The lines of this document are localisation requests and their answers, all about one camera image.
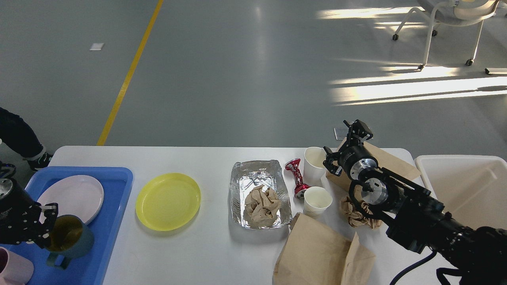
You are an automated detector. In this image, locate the blue plastic tray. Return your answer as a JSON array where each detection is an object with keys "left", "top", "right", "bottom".
[{"left": 5, "top": 166, "right": 133, "bottom": 285}]

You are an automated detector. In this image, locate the small grey floor plate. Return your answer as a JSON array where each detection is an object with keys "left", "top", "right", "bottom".
[{"left": 334, "top": 127, "right": 349, "bottom": 141}]

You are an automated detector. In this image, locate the white rolling chair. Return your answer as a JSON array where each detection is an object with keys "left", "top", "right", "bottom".
[{"left": 392, "top": 0, "right": 501, "bottom": 72}]

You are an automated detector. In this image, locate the brown paper bag rear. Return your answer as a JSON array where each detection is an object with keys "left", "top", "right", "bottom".
[{"left": 325, "top": 141, "right": 423, "bottom": 196}]

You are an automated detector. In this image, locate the white paper cup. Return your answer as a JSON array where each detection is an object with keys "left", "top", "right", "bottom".
[
  {"left": 303, "top": 146, "right": 327, "bottom": 186},
  {"left": 303, "top": 186, "right": 334, "bottom": 217}
]

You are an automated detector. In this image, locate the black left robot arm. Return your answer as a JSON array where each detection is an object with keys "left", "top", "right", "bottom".
[{"left": 0, "top": 163, "right": 59, "bottom": 249}]

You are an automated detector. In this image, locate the white plastic bin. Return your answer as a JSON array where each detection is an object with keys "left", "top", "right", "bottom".
[{"left": 415, "top": 155, "right": 507, "bottom": 229}]

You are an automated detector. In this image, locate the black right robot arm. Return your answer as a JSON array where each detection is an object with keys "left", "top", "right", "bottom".
[{"left": 323, "top": 120, "right": 507, "bottom": 285}]

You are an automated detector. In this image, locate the white paper cup rear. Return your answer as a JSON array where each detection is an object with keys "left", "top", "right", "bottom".
[{"left": 303, "top": 146, "right": 327, "bottom": 186}]

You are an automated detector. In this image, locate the dark green mug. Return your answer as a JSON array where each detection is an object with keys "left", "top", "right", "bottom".
[{"left": 46, "top": 215, "right": 95, "bottom": 270}]

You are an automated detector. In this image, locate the pink plate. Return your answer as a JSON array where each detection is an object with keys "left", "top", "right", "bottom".
[{"left": 37, "top": 175, "right": 105, "bottom": 225}]

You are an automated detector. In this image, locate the pink mug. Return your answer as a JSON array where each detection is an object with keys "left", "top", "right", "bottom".
[{"left": 0, "top": 247, "right": 34, "bottom": 285}]

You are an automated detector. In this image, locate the yellow plate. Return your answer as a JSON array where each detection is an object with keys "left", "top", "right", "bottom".
[{"left": 135, "top": 173, "right": 201, "bottom": 232}]

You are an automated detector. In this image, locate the large brown paper bag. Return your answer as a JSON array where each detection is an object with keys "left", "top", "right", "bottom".
[{"left": 273, "top": 213, "right": 375, "bottom": 285}]

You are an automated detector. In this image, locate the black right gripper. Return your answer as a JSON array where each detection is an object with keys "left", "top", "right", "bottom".
[{"left": 323, "top": 120, "right": 374, "bottom": 177}]

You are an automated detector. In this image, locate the white paper cup front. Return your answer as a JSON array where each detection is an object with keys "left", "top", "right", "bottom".
[{"left": 303, "top": 186, "right": 334, "bottom": 217}]

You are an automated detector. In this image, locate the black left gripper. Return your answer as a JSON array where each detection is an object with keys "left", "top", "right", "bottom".
[{"left": 0, "top": 178, "right": 59, "bottom": 249}]

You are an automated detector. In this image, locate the crumpled brown paper ball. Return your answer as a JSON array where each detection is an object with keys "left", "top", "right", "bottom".
[{"left": 340, "top": 196, "right": 383, "bottom": 230}]

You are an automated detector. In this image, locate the crushed red can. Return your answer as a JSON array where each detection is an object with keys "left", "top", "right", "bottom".
[{"left": 284, "top": 158, "right": 311, "bottom": 199}]

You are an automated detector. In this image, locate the aluminium foil tray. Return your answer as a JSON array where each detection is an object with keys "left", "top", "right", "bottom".
[{"left": 229, "top": 160, "right": 293, "bottom": 230}]

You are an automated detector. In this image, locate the crumpled brown paper in tray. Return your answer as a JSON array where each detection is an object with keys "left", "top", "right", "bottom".
[{"left": 245, "top": 186, "right": 281, "bottom": 222}]

